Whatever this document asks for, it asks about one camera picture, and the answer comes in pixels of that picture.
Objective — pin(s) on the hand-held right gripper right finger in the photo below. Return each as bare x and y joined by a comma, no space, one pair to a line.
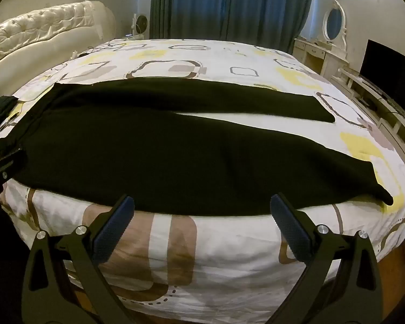
288,226

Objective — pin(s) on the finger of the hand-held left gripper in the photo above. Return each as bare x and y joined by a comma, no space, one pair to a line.
7,166

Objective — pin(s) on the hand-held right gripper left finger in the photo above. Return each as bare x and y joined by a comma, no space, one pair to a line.
116,223

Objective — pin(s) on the black pants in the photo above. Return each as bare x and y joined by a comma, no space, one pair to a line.
155,141

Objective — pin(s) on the dark cloth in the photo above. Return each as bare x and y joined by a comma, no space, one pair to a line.
0,109

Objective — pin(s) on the cream tufted headboard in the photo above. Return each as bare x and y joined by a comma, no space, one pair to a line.
37,30

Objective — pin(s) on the white television stand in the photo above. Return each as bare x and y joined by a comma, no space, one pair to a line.
368,91

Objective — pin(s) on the white dressing table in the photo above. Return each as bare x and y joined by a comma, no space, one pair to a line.
315,54

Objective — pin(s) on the bed with patterned sheet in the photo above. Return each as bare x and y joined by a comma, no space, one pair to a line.
222,61

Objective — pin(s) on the black television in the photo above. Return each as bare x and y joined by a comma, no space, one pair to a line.
388,71

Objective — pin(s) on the small white fan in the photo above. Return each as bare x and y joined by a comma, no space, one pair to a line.
141,23

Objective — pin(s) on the white oval mirror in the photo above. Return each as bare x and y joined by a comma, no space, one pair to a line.
334,23

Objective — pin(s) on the blue curtain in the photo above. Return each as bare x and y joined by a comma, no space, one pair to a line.
222,3

